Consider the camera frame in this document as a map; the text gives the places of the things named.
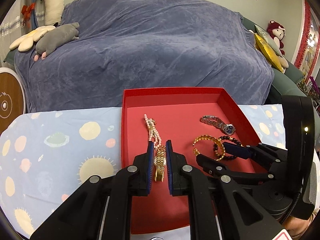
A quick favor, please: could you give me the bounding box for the red monkey plush toy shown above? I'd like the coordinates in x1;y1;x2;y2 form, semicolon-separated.
267;20;286;56

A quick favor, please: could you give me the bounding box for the cream long plush toy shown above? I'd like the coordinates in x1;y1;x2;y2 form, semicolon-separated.
44;0;65;26

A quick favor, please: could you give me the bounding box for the cream plush under pillows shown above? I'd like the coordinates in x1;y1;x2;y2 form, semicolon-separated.
278;56;289;69

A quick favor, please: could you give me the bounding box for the gold satin pillow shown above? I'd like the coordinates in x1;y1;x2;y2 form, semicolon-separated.
254;33;284;73

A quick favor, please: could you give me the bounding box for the silver blue-dial wristwatch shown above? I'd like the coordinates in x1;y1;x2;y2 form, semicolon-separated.
200;115;236;135

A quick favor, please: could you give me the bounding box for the gold cuff bangle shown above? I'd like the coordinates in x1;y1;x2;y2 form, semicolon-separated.
192;135;226;161

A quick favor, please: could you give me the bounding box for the red fringed wall hanging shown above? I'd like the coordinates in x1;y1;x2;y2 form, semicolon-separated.
295;0;311;69

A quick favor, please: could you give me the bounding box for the round wooden white appliance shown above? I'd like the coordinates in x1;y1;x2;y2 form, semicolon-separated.
0;67;26;133

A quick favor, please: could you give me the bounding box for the black bead bracelet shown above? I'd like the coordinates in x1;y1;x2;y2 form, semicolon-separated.
213;135;244;161

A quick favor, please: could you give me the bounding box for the grey-green pillow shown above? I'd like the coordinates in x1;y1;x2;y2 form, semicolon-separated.
254;24;282;56

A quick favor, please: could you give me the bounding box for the grey plush mole toy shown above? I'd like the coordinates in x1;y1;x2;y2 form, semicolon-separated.
34;22;80;62

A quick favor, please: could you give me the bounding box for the gold wristwatch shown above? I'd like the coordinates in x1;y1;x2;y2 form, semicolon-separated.
153;145;167;181

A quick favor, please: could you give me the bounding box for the blue-grey sofa blanket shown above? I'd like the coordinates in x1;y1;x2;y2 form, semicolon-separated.
15;0;274;113

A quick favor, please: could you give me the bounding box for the white pearl bracelet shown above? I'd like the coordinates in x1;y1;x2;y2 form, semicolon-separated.
143;113;162;149

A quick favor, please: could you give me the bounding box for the cream flower cushion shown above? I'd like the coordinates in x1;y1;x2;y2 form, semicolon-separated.
9;25;55;52

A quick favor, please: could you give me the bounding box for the blue planet pattern tablecloth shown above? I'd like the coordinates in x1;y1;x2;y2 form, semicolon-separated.
1;105;285;237

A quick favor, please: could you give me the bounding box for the white sheer curtain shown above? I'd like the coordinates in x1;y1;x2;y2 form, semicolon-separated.
1;0;25;66

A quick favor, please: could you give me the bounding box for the red cardboard tray box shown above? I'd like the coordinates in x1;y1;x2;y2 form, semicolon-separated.
121;87;260;234

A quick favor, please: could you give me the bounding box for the red ribbon bow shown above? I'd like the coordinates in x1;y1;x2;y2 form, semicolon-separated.
21;2;35;26

